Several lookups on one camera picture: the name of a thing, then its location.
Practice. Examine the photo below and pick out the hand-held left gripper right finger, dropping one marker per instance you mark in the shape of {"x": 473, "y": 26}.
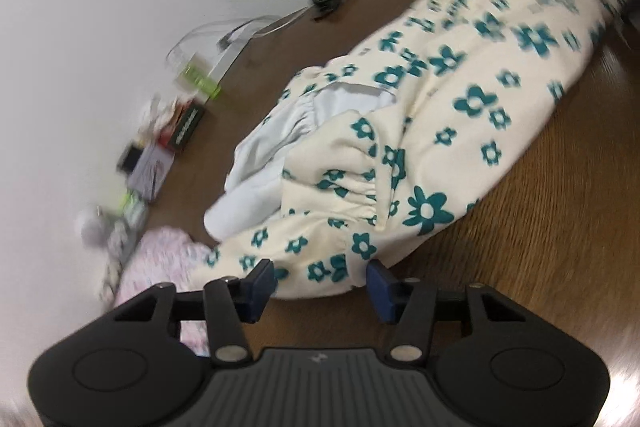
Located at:
{"x": 380, "y": 292}

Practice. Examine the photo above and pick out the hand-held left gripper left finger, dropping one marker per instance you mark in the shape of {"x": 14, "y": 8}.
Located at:
{"x": 260, "y": 292}

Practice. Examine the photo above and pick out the cream green floral pants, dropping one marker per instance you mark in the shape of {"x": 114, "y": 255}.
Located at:
{"x": 450, "y": 132}

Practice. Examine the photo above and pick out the pink floral ruffled garment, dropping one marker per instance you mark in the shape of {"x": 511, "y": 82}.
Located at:
{"x": 160, "y": 257}

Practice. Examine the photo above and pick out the small green white box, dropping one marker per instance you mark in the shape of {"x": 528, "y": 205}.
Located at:
{"x": 131, "y": 199}
{"x": 135, "y": 216}

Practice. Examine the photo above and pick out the white socket strip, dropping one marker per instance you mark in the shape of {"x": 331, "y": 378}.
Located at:
{"x": 117, "y": 257}

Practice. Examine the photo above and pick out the silver tin box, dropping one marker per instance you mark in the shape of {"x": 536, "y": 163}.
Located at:
{"x": 150, "y": 172}

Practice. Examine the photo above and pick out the white astronaut figurine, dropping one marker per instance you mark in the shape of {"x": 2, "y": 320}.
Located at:
{"x": 92, "y": 229}

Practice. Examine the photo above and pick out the black charger block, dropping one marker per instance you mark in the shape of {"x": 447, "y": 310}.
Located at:
{"x": 129, "y": 158}

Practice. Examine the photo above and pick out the green transparent bottle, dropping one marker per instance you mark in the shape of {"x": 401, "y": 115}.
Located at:
{"x": 202, "y": 82}

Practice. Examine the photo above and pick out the white power strip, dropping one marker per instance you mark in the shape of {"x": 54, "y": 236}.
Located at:
{"x": 230, "y": 59}

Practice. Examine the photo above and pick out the white power adapter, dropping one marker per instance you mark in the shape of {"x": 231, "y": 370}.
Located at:
{"x": 192, "y": 59}

